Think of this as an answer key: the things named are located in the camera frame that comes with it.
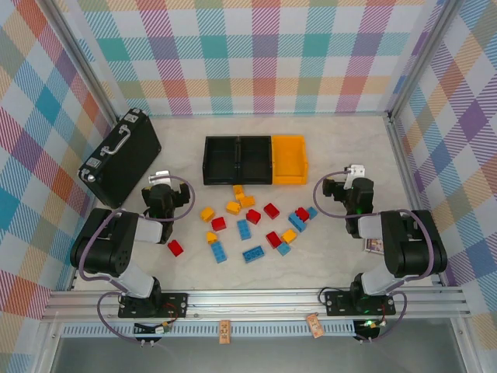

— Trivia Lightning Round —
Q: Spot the yellow plastic bin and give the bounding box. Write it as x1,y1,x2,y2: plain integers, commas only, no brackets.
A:
270,134,311,187

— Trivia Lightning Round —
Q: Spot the flat blue lego plate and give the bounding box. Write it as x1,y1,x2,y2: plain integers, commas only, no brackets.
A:
242,246,267,264

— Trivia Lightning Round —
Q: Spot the right wrist camera box silver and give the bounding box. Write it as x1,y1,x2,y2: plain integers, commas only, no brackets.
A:
345,163,367,180

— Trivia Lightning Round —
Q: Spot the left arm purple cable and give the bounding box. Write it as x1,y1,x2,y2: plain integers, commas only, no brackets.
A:
77,174,195,345

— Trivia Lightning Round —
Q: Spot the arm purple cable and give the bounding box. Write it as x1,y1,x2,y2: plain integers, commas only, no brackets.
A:
77,174,195,345
314,169,436,345

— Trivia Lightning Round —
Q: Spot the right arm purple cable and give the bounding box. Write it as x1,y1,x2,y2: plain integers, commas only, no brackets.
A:
314,169,436,345

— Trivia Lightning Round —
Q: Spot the aluminium side rail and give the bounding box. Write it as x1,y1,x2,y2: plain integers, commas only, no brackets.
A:
385,111,446,288

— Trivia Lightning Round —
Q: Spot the black briefcase with metal handle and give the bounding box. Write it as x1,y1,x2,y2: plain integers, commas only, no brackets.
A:
77,107,163,210

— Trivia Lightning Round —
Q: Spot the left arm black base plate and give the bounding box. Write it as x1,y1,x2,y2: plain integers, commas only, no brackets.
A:
118,293,189,319

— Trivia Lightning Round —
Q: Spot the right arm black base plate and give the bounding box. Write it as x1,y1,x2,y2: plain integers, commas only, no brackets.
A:
324,289,397,317

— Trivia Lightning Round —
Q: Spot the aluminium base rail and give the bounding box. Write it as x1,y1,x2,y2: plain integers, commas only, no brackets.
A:
40,289,473,323

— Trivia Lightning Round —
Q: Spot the aluminium frame post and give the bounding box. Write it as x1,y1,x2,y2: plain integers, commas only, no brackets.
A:
45,0,120,121
388,0,463,117

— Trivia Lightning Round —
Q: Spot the slotted grey cable duct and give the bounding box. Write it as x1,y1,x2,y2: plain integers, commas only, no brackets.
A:
61,320,356,337

